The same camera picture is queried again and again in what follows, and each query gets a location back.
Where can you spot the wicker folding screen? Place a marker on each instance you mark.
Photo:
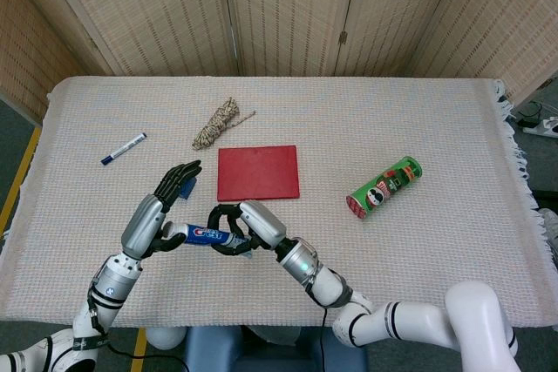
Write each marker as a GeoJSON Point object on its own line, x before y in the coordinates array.
{"type": "Point", "coordinates": [287, 10]}

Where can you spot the brass screen hinge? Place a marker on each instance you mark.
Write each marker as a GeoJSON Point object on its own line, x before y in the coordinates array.
{"type": "Point", "coordinates": [343, 37]}

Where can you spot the white power strip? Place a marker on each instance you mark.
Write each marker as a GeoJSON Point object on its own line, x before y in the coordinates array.
{"type": "Point", "coordinates": [542, 126]}

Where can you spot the green Pringles can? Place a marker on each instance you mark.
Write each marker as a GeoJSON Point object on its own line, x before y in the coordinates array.
{"type": "Point", "coordinates": [385, 187]}

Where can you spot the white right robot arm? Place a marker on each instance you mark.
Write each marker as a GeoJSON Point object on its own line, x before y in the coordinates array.
{"type": "Point", "coordinates": [414, 319]}

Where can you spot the red hardcover book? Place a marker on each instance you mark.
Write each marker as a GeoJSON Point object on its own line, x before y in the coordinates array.
{"type": "Point", "coordinates": [259, 173]}

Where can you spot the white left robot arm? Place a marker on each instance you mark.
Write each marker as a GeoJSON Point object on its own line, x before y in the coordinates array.
{"type": "Point", "coordinates": [109, 289]}

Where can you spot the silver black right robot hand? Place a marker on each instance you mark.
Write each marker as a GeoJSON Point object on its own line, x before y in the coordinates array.
{"type": "Point", "coordinates": [261, 224]}

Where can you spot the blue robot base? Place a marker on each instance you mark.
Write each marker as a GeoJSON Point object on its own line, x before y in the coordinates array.
{"type": "Point", "coordinates": [261, 352]}

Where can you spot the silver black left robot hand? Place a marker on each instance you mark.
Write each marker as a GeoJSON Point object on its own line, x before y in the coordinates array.
{"type": "Point", "coordinates": [141, 226]}

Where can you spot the blue plastic building block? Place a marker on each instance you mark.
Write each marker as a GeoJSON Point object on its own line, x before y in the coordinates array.
{"type": "Point", "coordinates": [188, 190]}

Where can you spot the blue white marker pen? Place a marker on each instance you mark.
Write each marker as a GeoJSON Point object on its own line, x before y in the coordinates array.
{"type": "Point", "coordinates": [124, 149]}

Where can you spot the beige woven tablecloth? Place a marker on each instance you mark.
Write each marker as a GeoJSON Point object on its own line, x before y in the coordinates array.
{"type": "Point", "coordinates": [392, 259]}

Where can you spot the white round base foot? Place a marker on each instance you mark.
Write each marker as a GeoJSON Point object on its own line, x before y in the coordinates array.
{"type": "Point", "coordinates": [165, 337]}

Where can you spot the grey white shoe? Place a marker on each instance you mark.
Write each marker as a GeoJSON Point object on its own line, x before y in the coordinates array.
{"type": "Point", "coordinates": [549, 226]}

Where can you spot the blue white toothpaste tube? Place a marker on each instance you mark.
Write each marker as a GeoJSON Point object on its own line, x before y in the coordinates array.
{"type": "Point", "coordinates": [205, 234]}

